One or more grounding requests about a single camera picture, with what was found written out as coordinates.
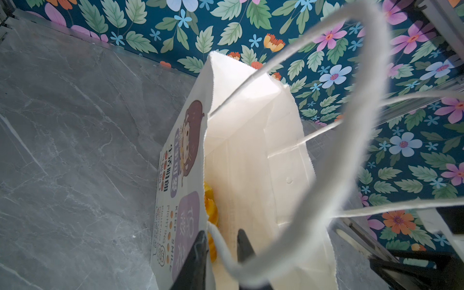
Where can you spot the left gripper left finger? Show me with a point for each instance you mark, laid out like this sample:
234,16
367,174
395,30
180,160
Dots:
193,273

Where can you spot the golden croissant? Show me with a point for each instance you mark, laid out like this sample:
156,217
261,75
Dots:
213,217

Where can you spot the white paper bag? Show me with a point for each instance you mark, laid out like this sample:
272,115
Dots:
224,42

